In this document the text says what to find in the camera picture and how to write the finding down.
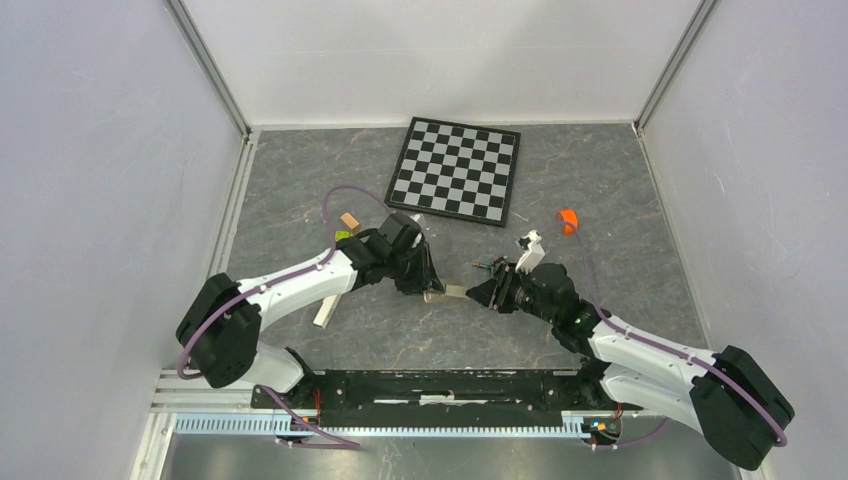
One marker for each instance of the black white chessboard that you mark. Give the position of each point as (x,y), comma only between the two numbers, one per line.
(456,170)

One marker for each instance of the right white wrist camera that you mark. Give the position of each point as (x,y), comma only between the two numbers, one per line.
(532,252)

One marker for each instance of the orange tape roll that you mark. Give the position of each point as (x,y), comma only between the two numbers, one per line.
(569,220)

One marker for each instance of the aluminium frame rail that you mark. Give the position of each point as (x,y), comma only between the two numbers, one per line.
(192,407)

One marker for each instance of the white rectangular bar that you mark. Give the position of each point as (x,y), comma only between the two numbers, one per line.
(326,310)

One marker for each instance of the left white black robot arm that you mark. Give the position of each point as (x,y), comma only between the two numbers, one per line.
(220,333)

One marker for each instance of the yellow green lego stack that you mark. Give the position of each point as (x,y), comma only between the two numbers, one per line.
(341,235)

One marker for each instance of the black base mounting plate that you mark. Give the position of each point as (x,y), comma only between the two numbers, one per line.
(449,398)

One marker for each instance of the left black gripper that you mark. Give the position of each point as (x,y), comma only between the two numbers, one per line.
(425,276)

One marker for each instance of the small wooden block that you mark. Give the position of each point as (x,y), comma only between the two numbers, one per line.
(350,222)

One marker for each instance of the beige remote control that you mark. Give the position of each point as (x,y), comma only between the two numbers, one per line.
(451,292)

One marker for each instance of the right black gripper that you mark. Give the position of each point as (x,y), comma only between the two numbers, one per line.
(484,292)

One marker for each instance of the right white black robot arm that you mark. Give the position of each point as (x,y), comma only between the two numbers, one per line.
(725,396)

